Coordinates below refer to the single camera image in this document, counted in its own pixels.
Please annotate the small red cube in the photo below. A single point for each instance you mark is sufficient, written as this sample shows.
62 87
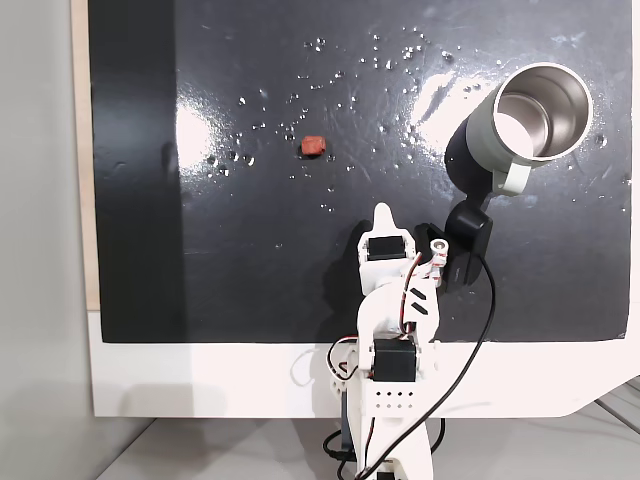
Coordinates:
313 146

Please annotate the steel cup with grey-green outside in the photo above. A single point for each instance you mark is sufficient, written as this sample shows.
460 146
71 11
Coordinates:
481 136

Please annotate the black glossy mat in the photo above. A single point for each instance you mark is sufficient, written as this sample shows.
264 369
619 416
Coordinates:
260 280

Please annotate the grey-blue table clamp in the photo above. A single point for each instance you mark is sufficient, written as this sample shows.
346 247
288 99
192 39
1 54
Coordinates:
346 425

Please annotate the black camera box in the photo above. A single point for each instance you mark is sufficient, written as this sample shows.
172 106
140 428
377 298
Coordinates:
470 235

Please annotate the grey metal frame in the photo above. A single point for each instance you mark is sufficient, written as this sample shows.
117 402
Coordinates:
625 405

